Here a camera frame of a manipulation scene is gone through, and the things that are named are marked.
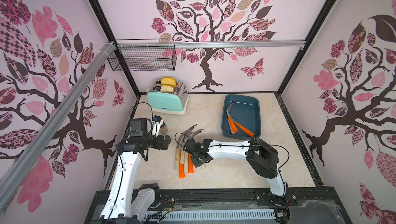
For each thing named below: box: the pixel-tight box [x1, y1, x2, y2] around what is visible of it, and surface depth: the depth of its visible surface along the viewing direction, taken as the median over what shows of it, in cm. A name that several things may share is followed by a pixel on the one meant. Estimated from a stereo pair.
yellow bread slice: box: [160, 76, 177, 86], surface depth 102 cm
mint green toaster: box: [146, 78, 190, 116], surface depth 102 cm
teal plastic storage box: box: [221, 93, 262, 139], surface depth 107 cm
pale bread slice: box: [160, 85, 175, 93], surface depth 100 cm
